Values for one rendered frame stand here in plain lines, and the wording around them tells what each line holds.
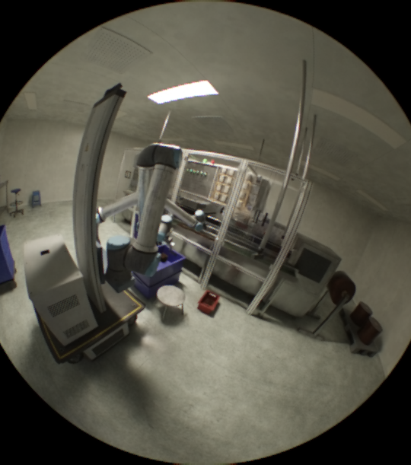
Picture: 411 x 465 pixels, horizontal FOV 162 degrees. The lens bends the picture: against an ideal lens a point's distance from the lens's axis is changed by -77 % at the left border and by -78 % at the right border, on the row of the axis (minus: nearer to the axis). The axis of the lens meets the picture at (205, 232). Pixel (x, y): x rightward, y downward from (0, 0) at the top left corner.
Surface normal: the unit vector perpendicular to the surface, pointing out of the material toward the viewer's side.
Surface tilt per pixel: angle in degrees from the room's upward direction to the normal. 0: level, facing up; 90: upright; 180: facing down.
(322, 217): 90
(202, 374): 0
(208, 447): 0
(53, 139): 90
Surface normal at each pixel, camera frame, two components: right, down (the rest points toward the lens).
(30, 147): 0.83, 0.39
